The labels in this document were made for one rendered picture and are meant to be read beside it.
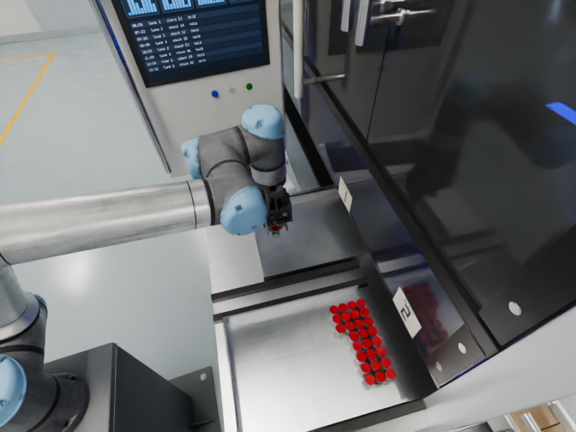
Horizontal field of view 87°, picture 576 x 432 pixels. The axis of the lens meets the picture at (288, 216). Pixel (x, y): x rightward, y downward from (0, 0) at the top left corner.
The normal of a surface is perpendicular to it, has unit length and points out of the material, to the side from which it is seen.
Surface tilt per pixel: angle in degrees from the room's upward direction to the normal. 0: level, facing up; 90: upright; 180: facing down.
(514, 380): 90
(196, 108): 90
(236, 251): 0
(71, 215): 31
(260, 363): 0
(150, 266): 0
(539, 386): 90
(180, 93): 90
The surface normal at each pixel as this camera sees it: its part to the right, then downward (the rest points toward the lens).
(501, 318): -0.97, 0.21
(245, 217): 0.42, 0.69
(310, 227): -0.04, -0.65
